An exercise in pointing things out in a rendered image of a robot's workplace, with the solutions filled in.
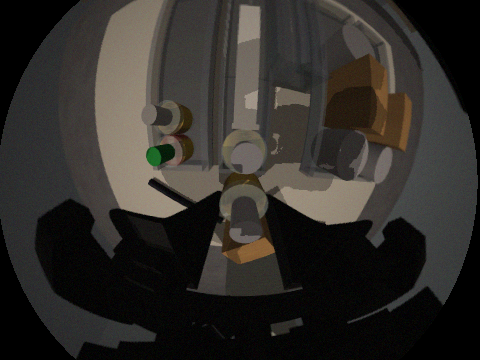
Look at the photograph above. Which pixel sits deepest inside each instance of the yellow and red jar with green cap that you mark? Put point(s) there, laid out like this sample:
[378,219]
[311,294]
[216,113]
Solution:
[171,150]

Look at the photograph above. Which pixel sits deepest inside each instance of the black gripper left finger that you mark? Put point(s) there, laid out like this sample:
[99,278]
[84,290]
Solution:
[185,236]

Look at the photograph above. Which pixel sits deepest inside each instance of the yellow jar with white cap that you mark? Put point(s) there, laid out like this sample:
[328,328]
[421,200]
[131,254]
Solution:
[168,117]

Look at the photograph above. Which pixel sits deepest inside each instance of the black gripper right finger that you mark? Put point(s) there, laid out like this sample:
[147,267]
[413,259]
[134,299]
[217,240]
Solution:
[301,243]

